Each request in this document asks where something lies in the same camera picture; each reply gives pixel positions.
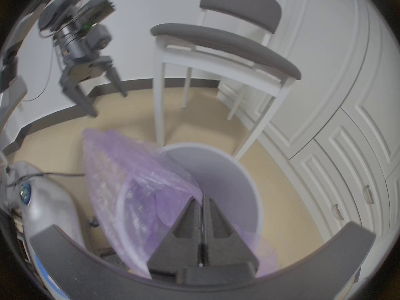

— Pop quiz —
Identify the white trash bin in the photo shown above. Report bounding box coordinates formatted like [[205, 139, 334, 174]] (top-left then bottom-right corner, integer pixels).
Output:
[[117, 142, 265, 277]]

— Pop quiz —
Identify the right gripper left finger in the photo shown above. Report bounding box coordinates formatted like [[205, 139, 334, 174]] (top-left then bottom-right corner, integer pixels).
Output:
[[148, 196, 204, 277]]

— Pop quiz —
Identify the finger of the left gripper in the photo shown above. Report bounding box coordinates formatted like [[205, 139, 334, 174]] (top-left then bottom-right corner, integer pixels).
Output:
[[61, 81, 99, 118], [101, 62, 129, 98]]

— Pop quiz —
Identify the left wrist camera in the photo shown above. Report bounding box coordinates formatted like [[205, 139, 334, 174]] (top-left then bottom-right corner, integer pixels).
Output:
[[87, 23, 112, 50]]

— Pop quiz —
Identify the grey and white chair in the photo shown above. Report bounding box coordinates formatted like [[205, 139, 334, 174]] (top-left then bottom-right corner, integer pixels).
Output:
[[151, 0, 302, 162]]

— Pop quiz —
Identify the purple plastic bag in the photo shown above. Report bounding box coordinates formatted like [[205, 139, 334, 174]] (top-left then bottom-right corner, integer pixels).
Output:
[[82, 128, 279, 279]]

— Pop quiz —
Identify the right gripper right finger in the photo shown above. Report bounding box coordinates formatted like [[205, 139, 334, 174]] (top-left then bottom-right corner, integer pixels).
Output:
[[205, 195, 259, 276]]

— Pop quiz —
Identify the white wardrobe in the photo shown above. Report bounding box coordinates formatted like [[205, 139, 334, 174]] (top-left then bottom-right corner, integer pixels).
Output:
[[216, 0, 400, 241]]

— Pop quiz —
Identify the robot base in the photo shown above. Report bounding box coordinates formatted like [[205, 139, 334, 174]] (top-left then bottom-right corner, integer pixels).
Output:
[[0, 160, 89, 293]]

